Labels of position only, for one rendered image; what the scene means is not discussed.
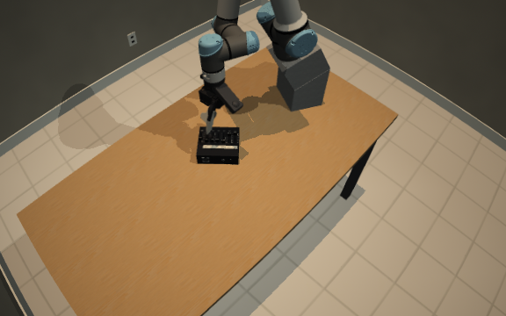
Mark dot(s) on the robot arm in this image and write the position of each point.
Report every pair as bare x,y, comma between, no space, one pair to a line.
289,31

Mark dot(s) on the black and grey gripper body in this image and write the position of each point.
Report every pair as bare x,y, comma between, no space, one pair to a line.
207,96

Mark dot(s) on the black lighting desk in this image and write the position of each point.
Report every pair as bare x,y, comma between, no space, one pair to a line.
223,150

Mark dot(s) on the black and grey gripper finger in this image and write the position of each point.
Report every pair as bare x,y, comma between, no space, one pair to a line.
209,116

